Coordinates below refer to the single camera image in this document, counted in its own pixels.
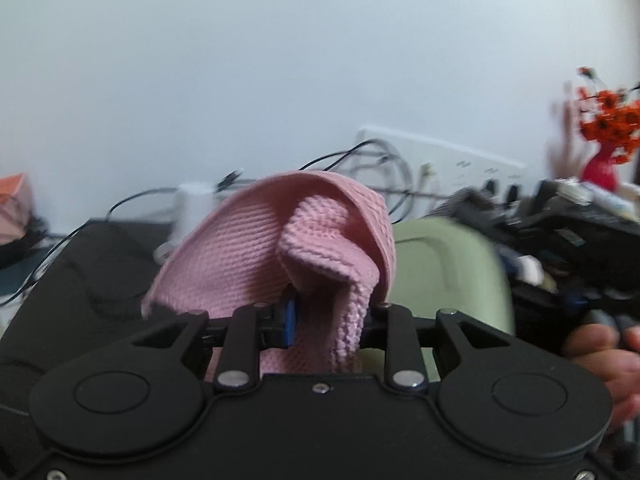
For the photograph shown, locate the white paper cup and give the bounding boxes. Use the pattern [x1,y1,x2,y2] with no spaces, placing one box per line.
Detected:
[167,182,216,247]

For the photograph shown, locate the black cable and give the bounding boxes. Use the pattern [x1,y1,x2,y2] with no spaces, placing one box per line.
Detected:
[105,140,417,221]

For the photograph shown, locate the red vase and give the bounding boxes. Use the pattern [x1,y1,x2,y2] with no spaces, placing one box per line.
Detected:
[580,143,618,193]

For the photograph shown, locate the right hand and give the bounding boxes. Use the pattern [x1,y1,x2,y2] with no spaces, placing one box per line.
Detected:
[565,324,640,432]

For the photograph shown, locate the pink waffle cloth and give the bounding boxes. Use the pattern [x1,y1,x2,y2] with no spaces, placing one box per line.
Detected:
[141,171,396,374]

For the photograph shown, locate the pink box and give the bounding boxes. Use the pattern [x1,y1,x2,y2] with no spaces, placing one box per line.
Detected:
[0,172,34,245]

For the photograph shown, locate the orange artificial flowers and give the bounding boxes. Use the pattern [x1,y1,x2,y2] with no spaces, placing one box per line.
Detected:
[576,66,639,165]

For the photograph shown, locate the white wall socket strip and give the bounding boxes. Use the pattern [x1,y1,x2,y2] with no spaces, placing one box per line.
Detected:
[356,126,527,195]

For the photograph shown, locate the green bowl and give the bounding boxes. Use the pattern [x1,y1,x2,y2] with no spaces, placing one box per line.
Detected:
[357,216,516,384]

